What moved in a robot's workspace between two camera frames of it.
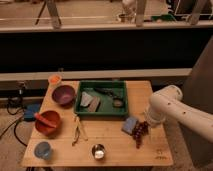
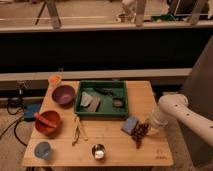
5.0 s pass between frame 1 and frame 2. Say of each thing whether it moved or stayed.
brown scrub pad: stayed
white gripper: moved
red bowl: stayed
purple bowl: stayed
